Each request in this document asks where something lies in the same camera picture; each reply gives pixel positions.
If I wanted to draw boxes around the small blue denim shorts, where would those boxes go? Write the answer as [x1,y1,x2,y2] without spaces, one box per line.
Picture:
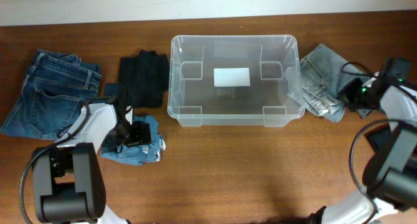
[100,115,166,166]

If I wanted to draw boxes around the light blue jeans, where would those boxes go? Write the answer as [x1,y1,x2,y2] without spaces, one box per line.
[288,44,368,122]

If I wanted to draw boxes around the black garment with red trim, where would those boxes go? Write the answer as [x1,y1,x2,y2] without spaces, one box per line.
[364,124,392,152]

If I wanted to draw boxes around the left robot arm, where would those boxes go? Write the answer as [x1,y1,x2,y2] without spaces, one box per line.
[26,94,151,223]

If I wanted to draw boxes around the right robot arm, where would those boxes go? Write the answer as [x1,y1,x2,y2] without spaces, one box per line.
[306,57,416,223]

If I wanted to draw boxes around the clear plastic storage container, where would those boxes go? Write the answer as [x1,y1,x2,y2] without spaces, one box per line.
[167,35,306,127]

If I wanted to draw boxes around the white label in container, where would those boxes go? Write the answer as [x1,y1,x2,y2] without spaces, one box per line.
[214,68,250,87]

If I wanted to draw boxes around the black folded garment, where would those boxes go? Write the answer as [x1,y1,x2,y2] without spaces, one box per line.
[118,49,170,108]

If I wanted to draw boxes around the dark blue folded jeans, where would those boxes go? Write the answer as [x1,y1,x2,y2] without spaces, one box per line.
[1,49,102,140]

